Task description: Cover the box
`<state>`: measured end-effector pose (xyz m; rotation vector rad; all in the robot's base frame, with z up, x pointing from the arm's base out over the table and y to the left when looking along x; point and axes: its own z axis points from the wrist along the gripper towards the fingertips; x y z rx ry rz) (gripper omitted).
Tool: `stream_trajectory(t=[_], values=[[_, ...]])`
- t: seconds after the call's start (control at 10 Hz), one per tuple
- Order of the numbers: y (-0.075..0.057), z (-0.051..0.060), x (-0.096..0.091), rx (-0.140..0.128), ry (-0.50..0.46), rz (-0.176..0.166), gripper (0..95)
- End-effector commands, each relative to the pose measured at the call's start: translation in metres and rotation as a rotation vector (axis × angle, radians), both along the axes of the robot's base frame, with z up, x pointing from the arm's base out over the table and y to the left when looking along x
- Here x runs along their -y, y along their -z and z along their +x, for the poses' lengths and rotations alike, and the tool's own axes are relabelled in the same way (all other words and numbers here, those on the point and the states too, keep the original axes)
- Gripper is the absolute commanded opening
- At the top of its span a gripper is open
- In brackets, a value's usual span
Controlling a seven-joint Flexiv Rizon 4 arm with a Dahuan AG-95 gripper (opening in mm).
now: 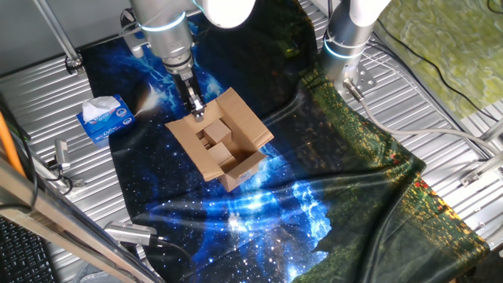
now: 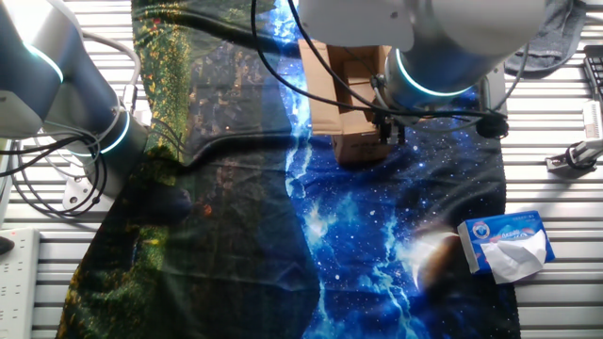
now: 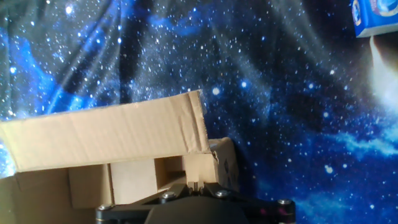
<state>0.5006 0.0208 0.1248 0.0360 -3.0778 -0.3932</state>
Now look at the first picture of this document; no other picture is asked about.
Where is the grey towel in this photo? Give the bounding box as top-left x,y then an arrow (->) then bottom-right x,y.
72,261 -> 133,283

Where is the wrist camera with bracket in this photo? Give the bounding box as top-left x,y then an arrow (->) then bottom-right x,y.
119,7 -> 149,59

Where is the thick black cable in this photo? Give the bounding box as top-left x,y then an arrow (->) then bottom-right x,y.
0,92 -> 40,209

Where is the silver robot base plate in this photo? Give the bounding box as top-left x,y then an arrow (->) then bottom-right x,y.
340,64 -> 378,99

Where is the black keyboard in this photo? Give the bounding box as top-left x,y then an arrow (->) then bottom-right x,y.
0,215 -> 60,283

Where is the grey robot hose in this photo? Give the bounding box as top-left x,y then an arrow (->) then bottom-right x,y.
343,78 -> 503,156

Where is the white tissue sheet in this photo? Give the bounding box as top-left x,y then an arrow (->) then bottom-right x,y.
81,95 -> 122,122

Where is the cardboard box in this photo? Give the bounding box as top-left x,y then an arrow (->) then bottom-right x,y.
164,86 -> 275,193

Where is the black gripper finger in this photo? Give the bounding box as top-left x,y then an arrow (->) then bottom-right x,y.
193,88 -> 207,121
184,97 -> 197,119

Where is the metal stand pole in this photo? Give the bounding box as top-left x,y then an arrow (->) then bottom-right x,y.
33,0 -> 86,75

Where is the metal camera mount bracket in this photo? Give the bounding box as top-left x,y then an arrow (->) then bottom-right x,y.
46,156 -> 86,189

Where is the black floor cable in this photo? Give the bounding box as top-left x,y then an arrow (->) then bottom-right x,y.
375,17 -> 500,123

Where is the orange stick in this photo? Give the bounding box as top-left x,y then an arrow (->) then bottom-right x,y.
0,109 -> 27,178

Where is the aluminium frame bar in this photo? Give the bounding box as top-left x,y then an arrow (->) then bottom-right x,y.
0,156 -> 166,283

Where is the galaxy and forest print cloth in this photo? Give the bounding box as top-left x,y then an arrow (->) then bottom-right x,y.
80,0 -> 491,283

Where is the silver depth camera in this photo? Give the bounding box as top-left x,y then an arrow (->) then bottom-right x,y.
103,220 -> 158,248

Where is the black camera cable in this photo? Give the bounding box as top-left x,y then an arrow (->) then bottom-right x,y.
155,237 -> 197,283

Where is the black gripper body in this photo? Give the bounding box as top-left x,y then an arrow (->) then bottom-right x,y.
172,69 -> 201,103

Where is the blue tissue box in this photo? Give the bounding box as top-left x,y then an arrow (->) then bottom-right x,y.
75,94 -> 137,143

